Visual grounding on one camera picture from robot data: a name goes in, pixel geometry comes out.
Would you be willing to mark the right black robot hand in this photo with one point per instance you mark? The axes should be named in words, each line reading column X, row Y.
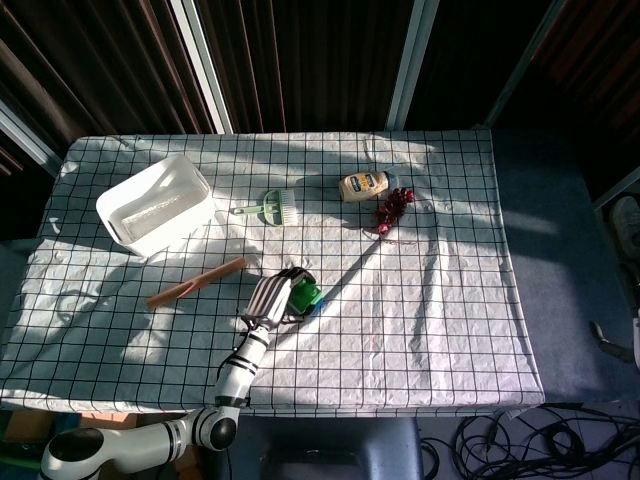
column 612, row 344

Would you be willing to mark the brown wooden stick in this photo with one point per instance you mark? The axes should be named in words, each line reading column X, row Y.
column 200, row 283

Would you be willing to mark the light green dustpan brush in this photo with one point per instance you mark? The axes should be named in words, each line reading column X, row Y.
column 274, row 205

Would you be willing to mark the white black-grid tablecloth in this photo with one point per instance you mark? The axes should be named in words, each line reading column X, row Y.
column 400, row 300

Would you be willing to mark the small green object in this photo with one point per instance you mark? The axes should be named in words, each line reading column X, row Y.
column 305, row 297

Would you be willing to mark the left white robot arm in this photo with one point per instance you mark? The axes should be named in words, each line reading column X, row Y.
column 240, row 360

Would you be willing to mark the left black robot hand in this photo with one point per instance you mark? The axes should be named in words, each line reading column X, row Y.
column 267, row 297

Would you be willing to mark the dark grey chair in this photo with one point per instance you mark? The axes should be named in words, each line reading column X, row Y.
column 325, row 450

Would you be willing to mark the white window frame post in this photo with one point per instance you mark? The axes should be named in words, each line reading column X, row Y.
column 520, row 70
column 410, row 65
column 205, row 65

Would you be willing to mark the cream mayonnaise squeeze bottle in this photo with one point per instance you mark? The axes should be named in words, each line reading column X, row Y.
column 362, row 186

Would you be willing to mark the brown cardboard box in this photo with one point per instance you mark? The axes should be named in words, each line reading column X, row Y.
column 30, row 424

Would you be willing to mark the white plastic storage bin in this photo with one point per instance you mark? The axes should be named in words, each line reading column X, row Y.
column 150, row 240

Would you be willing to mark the dark brown curtain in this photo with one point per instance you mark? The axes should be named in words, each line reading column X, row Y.
column 325, row 60

